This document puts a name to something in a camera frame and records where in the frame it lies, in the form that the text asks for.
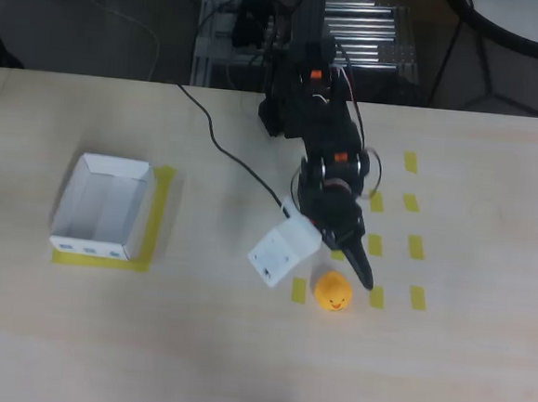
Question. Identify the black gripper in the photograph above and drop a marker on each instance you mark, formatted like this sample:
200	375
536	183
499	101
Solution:
344	233

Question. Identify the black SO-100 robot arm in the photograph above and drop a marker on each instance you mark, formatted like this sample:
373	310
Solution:
322	117

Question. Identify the yellow rubber duck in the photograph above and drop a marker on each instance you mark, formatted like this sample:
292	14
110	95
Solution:
333	292

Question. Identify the white open cardboard box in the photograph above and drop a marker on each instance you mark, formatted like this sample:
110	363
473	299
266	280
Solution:
105	207

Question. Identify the short yellow tape mark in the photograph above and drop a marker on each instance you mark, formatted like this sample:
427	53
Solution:
378	204
411	162
410	203

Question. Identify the long yellow tape strip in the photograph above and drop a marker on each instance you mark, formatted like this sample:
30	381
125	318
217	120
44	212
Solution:
96	262
160	211

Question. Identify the black metal table legs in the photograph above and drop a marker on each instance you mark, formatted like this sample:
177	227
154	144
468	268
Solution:
485	83

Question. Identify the round white table top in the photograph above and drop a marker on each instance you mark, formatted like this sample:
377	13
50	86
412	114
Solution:
521	20

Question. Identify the aluminium profile frame rack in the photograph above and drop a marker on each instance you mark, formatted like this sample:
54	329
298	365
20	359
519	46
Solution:
380	33

